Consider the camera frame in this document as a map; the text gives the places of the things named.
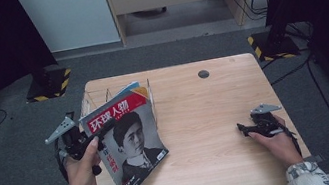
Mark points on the person's right hand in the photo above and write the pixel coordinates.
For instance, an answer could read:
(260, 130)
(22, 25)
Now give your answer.
(278, 147)

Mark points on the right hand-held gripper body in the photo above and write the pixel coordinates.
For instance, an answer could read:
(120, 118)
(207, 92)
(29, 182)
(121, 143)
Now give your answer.
(265, 121)

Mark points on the person's left hand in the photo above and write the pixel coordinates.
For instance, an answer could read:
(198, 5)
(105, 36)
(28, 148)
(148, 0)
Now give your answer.
(82, 177)

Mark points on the white cabinet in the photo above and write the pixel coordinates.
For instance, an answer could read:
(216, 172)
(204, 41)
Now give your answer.
(69, 17)

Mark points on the blue white magazine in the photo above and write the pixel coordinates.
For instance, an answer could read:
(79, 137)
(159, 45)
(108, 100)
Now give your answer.
(126, 88)

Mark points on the grey portrait cover magazine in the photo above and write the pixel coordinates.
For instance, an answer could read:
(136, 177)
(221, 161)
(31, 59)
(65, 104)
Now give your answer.
(137, 144)

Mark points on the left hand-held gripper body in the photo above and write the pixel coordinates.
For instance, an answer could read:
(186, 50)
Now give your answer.
(72, 140)

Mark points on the round dark table grommet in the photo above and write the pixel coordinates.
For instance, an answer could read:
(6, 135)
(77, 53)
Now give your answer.
(203, 74)

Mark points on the striped black stand base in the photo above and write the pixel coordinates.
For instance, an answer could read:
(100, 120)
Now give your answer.
(275, 47)
(50, 86)

